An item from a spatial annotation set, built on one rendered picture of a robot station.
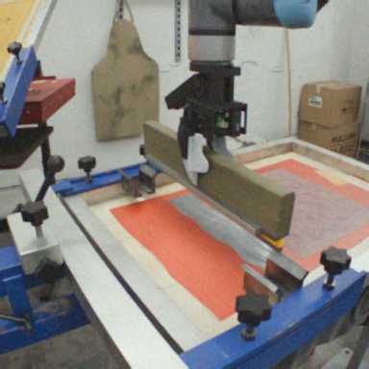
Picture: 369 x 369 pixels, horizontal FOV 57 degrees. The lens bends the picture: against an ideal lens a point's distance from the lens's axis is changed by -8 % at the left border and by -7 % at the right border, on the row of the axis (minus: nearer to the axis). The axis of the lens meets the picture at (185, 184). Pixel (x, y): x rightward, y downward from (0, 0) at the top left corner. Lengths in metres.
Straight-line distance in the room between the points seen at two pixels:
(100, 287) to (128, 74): 2.32
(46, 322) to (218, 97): 0.46
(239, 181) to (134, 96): 2.22
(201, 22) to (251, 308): 0.40
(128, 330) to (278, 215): 0.25
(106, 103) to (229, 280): 2.16
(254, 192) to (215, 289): 0.17
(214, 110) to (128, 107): 2.20
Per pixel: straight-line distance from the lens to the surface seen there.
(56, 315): 0.65
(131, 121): 2.77
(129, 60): 2.69
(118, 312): 0.45
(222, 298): 0.59
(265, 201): 0.53
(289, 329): 0.49
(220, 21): 0.56
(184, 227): 0.76
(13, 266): 0.56
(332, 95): 3.79
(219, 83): 0.56
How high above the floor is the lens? 1.35
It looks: 25 degrees down
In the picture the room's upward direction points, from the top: straight up
